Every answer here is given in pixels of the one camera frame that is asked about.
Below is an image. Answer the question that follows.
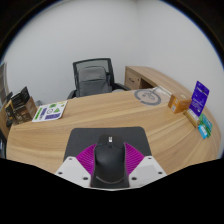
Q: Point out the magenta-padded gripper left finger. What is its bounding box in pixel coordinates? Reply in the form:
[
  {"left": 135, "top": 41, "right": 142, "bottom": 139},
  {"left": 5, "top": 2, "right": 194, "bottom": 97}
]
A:
[{"left": 54, "top": 142, "right": 98, "bottom": 188}]

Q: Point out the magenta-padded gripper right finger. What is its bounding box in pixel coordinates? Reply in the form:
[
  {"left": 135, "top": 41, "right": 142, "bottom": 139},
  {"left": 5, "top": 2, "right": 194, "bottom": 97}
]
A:
[{"left": 123, "top": 142, "right": 168, "bottom": 188}]

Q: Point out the clear bag with grey ring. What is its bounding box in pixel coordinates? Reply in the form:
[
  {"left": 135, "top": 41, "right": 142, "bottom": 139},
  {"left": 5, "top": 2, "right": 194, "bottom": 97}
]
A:
[{"left": 133, "top": 85, "right": 174, "bottom": 107}]

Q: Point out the green packet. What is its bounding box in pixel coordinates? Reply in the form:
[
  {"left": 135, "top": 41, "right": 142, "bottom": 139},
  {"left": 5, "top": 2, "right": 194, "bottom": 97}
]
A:
[{"left": 199, "top": 113, "right": 214, "bottom": 138}]

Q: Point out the open black box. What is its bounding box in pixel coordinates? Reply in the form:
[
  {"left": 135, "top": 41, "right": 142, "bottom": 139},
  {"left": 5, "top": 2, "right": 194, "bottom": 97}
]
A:
[{"left": 10, "top": 86, "right": 31, "bottom": 107}]

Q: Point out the small orange box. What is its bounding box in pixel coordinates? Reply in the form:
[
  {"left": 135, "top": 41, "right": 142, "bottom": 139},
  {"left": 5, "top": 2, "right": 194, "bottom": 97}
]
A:
[{"left": 167, "top": 92, "right": 193, "bottom": 114}]

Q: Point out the small tan box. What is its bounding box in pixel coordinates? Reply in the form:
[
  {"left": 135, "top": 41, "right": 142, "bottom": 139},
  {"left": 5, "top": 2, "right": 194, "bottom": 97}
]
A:
[{"left": 183, "top": 109, "right": 201, "bottom": 129}]

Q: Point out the purple card sign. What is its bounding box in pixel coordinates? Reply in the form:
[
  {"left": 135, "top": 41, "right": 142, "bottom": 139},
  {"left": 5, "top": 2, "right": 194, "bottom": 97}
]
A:
[{"left": 189, "top": 80, "right": 211, "bottom": 118}]

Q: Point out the tall brown cardboard box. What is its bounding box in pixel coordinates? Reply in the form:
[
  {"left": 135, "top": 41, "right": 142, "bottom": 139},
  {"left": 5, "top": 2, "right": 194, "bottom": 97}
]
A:
[{"left": 3, "top": 99, "right": 17, "bottom": 129}]

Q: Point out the grey backpack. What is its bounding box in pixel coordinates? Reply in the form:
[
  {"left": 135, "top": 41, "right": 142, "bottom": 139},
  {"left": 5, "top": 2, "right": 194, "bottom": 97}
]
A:
[{"left": 77, "top": 65, "right": 113, "bottom": 98}]

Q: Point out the black mesh office chair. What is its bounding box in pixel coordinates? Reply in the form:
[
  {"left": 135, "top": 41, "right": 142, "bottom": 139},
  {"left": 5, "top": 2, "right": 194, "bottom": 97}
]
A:
[{"left": 67, "top": 57, "right": 131, "bottom": 100}]

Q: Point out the wide brown cardboard box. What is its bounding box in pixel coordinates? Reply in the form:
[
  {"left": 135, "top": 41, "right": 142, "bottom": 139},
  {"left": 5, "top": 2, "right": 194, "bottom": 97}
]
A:
[{"left": 13, "top": 96, "right": 38, "bottom": 125}]

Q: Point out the wooden side desk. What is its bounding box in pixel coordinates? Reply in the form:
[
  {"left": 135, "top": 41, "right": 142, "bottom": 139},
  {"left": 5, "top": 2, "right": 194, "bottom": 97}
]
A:
[{"left": 124, "top": 65, "right": 198, "bottom": 98}]

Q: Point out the white printed sticker sheet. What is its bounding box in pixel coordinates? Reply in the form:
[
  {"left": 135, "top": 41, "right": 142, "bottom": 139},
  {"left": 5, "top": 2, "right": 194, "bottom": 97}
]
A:
[{"left": 31, "top": 100, "right": 69, "bottom": 123}]

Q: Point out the small blue packet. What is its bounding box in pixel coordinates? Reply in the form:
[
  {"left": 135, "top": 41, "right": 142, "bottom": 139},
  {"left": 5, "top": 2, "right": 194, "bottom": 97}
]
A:
[{"left": 197, "top": 123, "right": 209, "bottom": 140}]

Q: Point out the wooden shelf unit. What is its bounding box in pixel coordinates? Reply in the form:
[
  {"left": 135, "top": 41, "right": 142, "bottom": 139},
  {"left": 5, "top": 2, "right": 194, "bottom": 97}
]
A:
[{"left": 0, "top": 62, "right": 10, "bottom": 101}]

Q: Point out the black computer mouse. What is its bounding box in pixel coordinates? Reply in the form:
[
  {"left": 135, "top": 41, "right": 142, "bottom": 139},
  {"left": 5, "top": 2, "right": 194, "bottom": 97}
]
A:
[{"left": 90, "top": 133, "right": 129, "bottom": 189}]

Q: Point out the dark grey mouse pad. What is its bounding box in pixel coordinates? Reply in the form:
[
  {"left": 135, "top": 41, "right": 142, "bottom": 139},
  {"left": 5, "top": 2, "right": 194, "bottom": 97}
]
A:
[{"left": 63, "top": 126, "right": 153, "bottom": 163}]

